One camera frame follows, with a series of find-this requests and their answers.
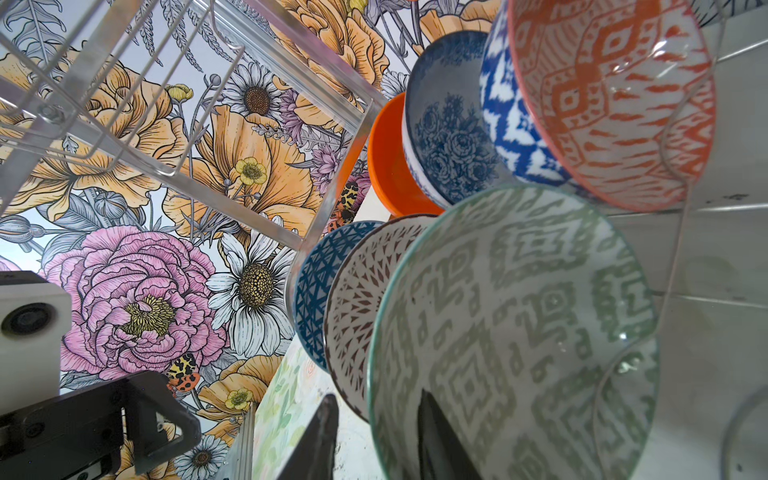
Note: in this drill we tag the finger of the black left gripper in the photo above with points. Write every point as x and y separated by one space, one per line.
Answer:
79 435

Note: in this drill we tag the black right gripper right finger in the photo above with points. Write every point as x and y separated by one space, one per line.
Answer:
441 454

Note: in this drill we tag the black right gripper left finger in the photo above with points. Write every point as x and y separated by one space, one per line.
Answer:
314 455

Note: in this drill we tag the white brown lattice bowl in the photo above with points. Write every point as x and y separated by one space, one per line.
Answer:
354 300

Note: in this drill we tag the green patterned bowl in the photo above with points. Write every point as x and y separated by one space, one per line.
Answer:
526 314

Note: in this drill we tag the teal triangle patterned bowl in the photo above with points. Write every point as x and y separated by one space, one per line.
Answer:
314 283

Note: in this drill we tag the plain orange bowl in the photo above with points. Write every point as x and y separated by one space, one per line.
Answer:
390 176

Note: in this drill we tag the blue floral bowl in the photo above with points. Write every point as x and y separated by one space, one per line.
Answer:
447 148

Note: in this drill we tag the steel two-tier dish rack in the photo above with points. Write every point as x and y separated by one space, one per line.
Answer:
172 164

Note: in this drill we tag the dark blue dotted bowl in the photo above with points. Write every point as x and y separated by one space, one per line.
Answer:
509 124

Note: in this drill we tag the orange patterned bowl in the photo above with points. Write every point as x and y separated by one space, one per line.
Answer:
619 91

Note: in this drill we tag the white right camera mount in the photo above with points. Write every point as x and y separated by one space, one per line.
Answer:
35 316

